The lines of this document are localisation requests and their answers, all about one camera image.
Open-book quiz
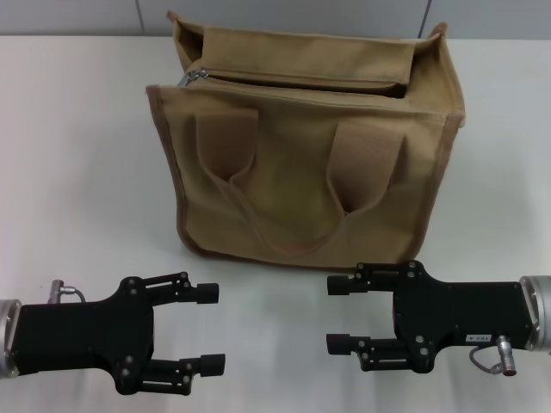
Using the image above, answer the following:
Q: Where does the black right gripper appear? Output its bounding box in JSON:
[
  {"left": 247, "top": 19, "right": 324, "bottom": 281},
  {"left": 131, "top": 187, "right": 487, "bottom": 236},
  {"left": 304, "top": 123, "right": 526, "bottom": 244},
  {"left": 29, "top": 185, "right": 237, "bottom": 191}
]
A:
[{"left": 325, "top": 261, "right": 538, "bottom": 373}]

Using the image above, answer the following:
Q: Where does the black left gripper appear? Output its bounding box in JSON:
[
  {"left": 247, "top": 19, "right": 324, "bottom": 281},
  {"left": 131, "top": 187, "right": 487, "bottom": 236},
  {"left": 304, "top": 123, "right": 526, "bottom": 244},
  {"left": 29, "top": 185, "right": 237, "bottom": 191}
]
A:
[{"left": 10, "top": 270, "right": 227, "bottom": 397}]

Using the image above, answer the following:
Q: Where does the khaki canvas food bag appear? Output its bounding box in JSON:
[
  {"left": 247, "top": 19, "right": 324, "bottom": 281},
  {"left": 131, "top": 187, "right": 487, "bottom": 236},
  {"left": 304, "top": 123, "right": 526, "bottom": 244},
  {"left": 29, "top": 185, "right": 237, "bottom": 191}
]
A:
[{"left": 144, "top": 9, "right": 468, "bottom": 271}]

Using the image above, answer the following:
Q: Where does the silver metal zipper pull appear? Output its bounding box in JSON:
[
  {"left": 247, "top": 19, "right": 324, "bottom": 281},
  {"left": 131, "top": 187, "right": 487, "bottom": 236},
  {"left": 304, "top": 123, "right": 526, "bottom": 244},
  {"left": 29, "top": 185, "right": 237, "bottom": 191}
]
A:
[{"left": 177, "top": 70, "right": 210, "bottom": 88}]

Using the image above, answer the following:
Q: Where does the right gripper cable with plug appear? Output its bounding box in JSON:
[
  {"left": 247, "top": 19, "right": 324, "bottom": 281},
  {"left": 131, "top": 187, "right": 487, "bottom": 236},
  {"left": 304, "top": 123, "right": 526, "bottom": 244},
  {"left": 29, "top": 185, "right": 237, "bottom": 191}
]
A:
[{"left": 467, "top": 332, "right": 518, "bottom": 379}]

